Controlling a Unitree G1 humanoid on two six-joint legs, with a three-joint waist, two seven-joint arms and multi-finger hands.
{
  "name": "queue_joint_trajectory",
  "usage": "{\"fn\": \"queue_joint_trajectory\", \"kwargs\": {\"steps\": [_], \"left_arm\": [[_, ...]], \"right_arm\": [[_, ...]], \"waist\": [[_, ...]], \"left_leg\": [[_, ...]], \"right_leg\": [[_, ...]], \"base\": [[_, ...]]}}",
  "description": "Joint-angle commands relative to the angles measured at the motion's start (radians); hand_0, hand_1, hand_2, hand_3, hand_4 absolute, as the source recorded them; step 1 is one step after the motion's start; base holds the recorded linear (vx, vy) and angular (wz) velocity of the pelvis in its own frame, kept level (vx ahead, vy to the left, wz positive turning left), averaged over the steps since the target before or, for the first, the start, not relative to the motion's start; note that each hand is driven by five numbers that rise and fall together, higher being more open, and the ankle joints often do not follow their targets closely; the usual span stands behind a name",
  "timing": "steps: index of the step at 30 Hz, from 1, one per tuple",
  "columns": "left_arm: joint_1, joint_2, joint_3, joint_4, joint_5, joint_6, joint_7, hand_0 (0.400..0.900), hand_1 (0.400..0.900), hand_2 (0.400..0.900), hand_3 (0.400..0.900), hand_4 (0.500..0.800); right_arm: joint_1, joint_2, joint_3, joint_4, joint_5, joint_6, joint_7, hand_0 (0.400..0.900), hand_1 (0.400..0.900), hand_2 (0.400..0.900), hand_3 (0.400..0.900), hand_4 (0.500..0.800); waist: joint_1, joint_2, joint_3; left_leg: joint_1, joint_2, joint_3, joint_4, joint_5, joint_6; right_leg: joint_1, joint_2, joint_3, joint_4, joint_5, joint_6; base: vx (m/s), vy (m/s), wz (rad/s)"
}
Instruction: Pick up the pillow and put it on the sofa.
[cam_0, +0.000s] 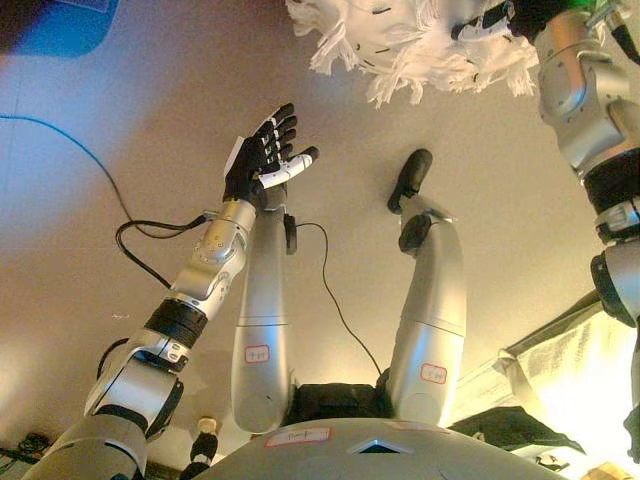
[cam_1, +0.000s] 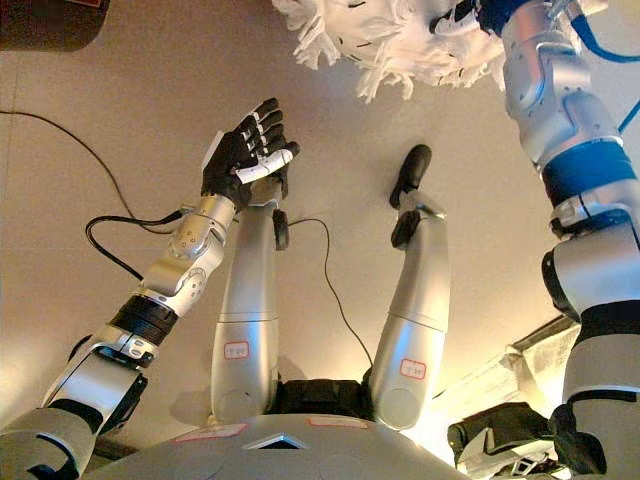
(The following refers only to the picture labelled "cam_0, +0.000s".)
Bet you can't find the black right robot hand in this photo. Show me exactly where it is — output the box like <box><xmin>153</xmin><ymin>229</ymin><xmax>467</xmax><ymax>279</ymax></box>
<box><xmin>450</xmin><ymin>0</ymin><xmax>572</xmax><ymax>42</ymax></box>

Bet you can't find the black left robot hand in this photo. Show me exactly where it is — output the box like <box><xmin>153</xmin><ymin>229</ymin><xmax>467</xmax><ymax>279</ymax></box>
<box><xmin>222</xmin><ymin>102</ymin><xmax>321</xmax><ymax>204</ymax></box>

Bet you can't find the white fringed pillow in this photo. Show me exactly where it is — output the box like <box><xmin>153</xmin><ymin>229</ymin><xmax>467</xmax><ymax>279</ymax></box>
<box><xmin>285</xmin><ymin>0</ymin><xmax>542</xmax><ymax>109</ymax></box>

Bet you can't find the black leg sensor box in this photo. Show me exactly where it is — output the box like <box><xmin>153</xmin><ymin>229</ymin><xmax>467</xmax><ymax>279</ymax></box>
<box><xmin>283</xmin><ymin>213</ymin><xmax>299</xmax><ymax>257</ymax></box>

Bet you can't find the silver right robot leg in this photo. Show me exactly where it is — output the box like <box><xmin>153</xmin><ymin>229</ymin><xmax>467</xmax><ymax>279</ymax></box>
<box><xmin>386</xmin><ymin>148</ymin><xmax>469</xmax><ymax>427</ymax></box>

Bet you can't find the blue mat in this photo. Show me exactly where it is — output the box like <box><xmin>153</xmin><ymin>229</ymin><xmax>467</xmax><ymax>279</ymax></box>
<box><xmin>0</xmin><ymin>0</ymin><xmax>122</xmax><ymax>59</ymax></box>

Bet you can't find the small black white doll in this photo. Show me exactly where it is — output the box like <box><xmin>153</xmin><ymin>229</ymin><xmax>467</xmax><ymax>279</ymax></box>
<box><xmin>180</xmin><ymin>416</ymin><xmax>221</xmax><ymax>480</ymax></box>

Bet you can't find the grey robot torso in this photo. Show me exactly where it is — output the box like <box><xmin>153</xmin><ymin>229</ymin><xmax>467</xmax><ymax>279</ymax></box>
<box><xmin>198</xmin><ymin>418</ymin><xmax>567</xmax><ymax>480</ymax></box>

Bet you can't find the white woven bag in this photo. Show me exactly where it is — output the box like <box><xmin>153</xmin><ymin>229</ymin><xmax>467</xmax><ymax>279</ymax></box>
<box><xmin>451</xmin><ymin>298</ymin><xmax>640</xmax><ymax>441</ymax></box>

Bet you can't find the black cloth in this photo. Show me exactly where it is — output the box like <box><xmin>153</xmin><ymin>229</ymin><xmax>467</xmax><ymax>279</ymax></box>
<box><xmin>448</xmin><ymin>405</ymin><xmax>587</xmax><ymax>470</ymax></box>

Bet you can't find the thin black leg cable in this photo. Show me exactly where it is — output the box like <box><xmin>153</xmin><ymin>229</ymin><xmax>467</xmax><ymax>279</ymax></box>
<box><xmin>294</xmin><ymin>222</ymin><xmax>385</xmax><ymax>377</ymax></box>

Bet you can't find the thick black wrist cable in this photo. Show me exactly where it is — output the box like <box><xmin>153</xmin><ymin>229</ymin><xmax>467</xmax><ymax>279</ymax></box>
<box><xmin>115</xmin><ymin>213</ymin><xmax>209</xmax><ymax>292</ymax></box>

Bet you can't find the blue floor cable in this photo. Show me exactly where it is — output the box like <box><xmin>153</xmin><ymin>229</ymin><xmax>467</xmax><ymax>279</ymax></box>
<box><xmin>0</xmin><ymin>115</ymin><xmax>135</xmax><ymax>225</ymax></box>

